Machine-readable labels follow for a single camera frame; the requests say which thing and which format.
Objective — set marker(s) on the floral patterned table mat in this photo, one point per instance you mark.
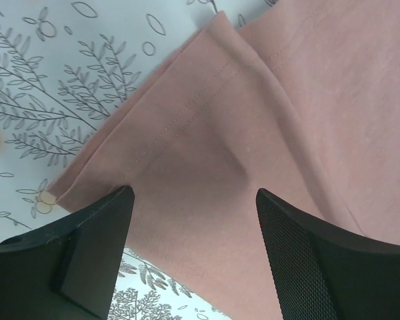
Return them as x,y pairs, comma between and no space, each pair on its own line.
65,68

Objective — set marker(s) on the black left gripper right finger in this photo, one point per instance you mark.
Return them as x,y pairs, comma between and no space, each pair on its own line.
321,271

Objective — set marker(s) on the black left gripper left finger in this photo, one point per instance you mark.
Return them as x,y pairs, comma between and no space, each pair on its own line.
67,269

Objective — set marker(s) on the pink t shirt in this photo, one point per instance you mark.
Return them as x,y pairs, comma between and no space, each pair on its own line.
304,102

